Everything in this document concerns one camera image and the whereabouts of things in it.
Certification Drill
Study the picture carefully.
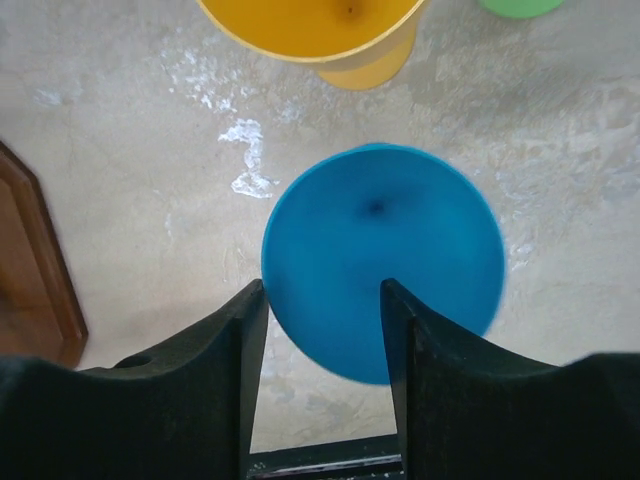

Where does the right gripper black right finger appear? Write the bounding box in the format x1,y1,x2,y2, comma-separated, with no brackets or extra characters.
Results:
380,279,639,479

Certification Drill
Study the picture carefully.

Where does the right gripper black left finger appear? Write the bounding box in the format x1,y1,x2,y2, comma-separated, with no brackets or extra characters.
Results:
1,280,269,479

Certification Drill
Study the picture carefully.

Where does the blue plastic wine glass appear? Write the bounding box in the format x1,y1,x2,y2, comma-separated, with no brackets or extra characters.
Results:
261,143,506,385

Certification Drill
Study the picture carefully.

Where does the yellow plastic wine glass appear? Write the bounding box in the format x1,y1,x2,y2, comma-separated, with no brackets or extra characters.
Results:
200,0,429,91

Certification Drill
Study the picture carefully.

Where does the green plastic wine glass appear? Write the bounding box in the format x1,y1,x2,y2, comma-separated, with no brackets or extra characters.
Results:
478,0,564,20

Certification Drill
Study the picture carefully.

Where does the black metal base frame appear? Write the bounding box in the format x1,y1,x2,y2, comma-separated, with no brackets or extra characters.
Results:
247,434,406,480

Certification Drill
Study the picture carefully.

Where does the gold wire wine glass rack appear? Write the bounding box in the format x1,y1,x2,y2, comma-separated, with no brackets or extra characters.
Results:
1,145,88,368

